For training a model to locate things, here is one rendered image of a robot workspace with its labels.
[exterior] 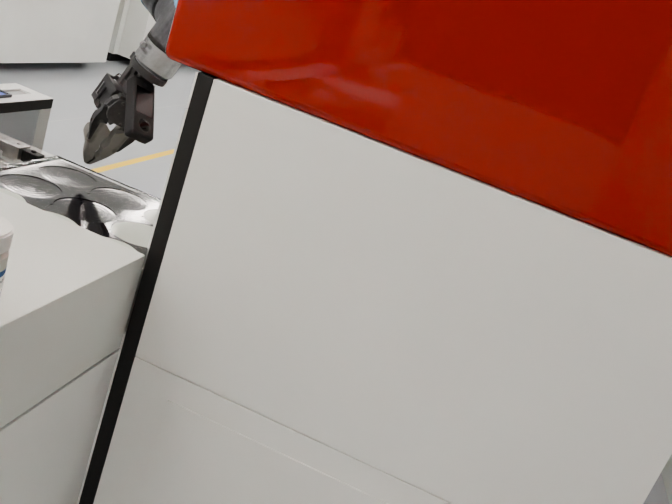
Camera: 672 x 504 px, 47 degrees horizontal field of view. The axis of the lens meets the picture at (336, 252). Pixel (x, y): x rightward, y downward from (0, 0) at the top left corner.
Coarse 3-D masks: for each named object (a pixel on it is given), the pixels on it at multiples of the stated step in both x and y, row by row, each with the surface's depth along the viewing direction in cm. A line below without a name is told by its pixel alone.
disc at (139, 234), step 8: (120, 224) 127; (128, 224) 128; (136, 224) 129; (144, 224) 130; (120, 232) 124; (128, 232) 125; (136, 232) 126; (144, 232) 127; (128, 240) 122; (136, 240) 123; (144, 240) 124
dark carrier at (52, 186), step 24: (24, 168) 136; (48, 168) 140; (72, 168) 144; (24, 192) 126; (48, 192) 129; (72, 192) 133; (96, 192) 137; (120, 192) 141; (72, 216) 123; (96, 216) 127; (120, 216) 130; (120, 240) 121
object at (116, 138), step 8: (120, 128) 139; (112, 136) 138; (120, 136) 138; (104, 144) 139; (112, 144) 138; (120, 144) 139; (96, 152) 140; (104, 152) 139; (112, 152) 140; (96, 160) 139
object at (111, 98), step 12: (132, 60) 133; (132, 72) 136; (144, 72) 132; (108, 84) 136; (120, 84) 137; (156, 84) 134; (96, 96) 137; (108, 96) 136; (120, 96) 133; (108, 108) 133; (120, 108) 134; (108, 120) 136; (120, 120) 136
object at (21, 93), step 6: (0, 84) 158; (6, 84) 160; (12, 84) 162; (18, 84) 163; (6, 90) 157; (12, 90) 158; (18, 90) 160; (24, 90) 160; (30, 90) 162; (12, 96) 153; (18, 96) 155; (24, 96) 156; (30, 96) 158; (36, 96) 159; (42, 96) 161; (48, 96) 162; (0, 102) 147; (6, 102) 148
